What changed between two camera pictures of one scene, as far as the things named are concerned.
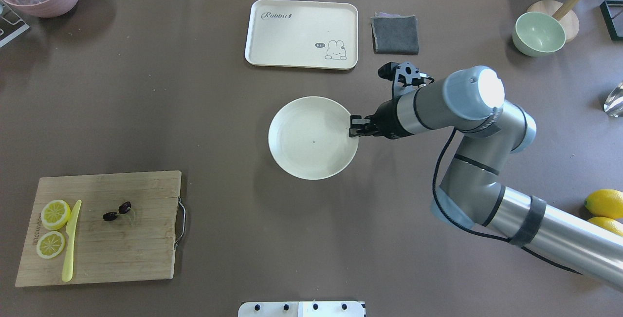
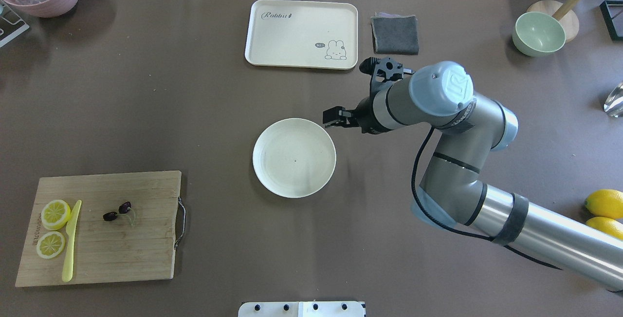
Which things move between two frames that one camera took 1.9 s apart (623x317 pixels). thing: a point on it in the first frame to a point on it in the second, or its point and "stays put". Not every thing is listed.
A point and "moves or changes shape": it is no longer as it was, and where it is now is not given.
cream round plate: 309,138 moves or changes shape
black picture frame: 612,12 stays put
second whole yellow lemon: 608,224 stays put
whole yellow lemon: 606,202 stays put
